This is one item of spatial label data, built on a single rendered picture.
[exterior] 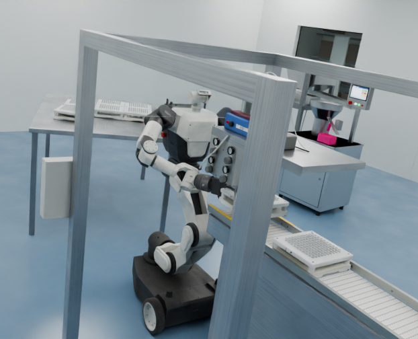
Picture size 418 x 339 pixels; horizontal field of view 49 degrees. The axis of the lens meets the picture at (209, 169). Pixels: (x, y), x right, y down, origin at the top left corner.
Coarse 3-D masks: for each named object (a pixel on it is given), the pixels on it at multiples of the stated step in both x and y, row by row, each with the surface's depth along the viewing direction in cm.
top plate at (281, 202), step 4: (224, 188) 229; (228, 188) 230; (224, 192) 227; (228, 192) 225; (232, 192) 226; (228, 196) 224; (232, 196) 222; (236, 196) 221; (276, 196) 229; (276, 200) 224; (280, 200) 225; (284, 200) 226; (276, 204) 220; (280, 204) 221; (284, 204) 223; (288, 204) 224
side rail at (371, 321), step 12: (216, 216) 228; (276, 252) 193; (288, 264) 187; (300, 276) 182; (312, 276) 177; (324, 288) 172; (336, 300) 168; (348, 300) 165; (360, 312) 159; (372, 324) 155; (384, 336) 152; (396, 336) 148
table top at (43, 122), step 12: (48, 96) 449; (60, 96) 458; (72, 96) 467; (48, 108) 398; (36, 120) 352; (48, 120) 357; (60, 120) 363; (96, 120) 380; (108, 120) 387; (120, 120) 393; (36, 132) 331; (48, 132) 333; (60, 132) 335; (72, 132) 337; (96, 132) 345; (108, 132) 350; (120, 132) 355; (132, 132) 361
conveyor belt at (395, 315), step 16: (272, 224) 230; (336, 272) 191; (352, 272) 193; (336, 288) 179; (352, 288) 181; (368, 288) 183; (368, 304) 171; (384, 304) 173; (400, 304) 174; (384, 320) 162; (400, 320) 164; (416, 320) 165; (416, 336) 156
